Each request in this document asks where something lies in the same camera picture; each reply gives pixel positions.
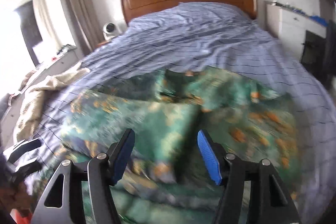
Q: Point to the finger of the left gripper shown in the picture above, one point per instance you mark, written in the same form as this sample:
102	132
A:
23	147
25	170

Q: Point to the sheer white curtain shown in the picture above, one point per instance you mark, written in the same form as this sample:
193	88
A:
45	25

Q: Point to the blue plaid bed sheet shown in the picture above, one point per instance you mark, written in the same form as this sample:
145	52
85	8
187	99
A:
190	38

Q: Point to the green floral silk garment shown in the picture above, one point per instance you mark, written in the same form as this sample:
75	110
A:
166	180

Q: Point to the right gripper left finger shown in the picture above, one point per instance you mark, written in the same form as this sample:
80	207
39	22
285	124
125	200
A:
62	199

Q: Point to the small white fan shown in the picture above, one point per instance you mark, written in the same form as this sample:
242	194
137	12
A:
110	31

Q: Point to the cream knit garment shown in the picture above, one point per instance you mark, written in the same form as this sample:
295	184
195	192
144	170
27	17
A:
32	105

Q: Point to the dark jacket on chair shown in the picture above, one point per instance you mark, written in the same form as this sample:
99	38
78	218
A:
328	62

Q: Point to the white desk with drawers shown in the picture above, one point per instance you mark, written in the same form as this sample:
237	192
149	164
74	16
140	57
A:
291	28

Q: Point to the beige curtain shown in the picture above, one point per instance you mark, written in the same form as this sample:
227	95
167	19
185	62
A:
86	25

